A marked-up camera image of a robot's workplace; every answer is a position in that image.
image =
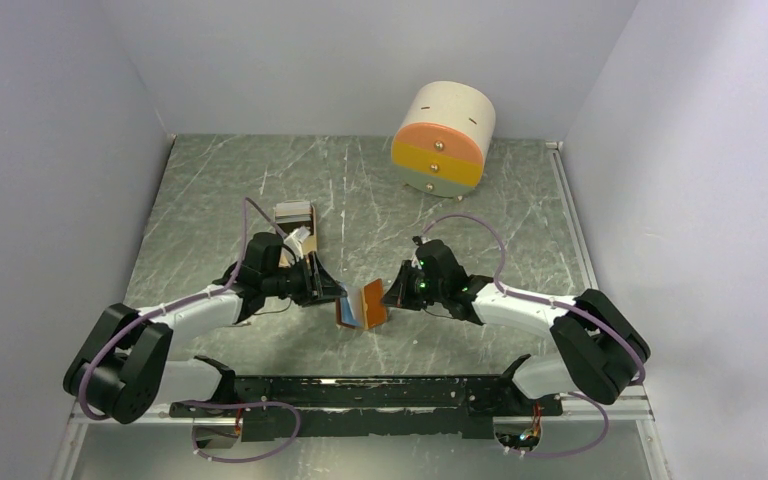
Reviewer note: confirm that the stack of credit cards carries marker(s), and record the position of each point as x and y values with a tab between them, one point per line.
289	215

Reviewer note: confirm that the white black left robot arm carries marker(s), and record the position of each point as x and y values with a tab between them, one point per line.
123	367

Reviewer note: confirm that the beige oval card tray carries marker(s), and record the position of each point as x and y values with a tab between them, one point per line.
302	241

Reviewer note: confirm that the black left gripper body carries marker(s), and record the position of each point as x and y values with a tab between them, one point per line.
293	280

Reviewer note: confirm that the aluminium frame rail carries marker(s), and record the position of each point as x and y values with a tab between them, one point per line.
655	457

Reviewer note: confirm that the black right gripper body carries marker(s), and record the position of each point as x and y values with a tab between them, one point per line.
420	289

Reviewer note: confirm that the round mini drawer cabinet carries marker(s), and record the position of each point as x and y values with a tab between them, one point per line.
442	144

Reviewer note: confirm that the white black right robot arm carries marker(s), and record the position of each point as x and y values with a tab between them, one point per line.
598	352

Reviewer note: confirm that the brown leather card holder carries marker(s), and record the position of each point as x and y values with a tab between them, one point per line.
362	308

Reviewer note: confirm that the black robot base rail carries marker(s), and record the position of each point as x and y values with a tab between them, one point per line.
272	407

